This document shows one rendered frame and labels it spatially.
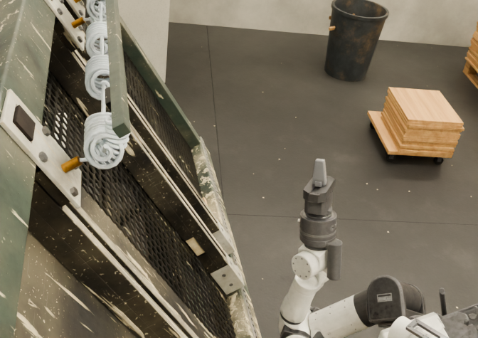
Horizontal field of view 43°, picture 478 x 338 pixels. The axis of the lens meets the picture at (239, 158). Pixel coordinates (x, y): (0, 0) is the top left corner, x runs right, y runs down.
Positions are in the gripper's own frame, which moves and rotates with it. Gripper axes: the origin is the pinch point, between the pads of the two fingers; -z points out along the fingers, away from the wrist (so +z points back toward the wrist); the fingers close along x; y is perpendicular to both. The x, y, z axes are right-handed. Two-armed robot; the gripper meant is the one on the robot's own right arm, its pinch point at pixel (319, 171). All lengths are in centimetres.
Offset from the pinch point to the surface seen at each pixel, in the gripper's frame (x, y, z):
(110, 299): 50, 27, 11
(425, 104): -331, 0, 64
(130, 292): 48, 24, 10
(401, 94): -337, 18, 59
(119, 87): 53, 19, -30
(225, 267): -29, 38, 49
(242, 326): -22, 29, 65
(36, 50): 38, 47, -32
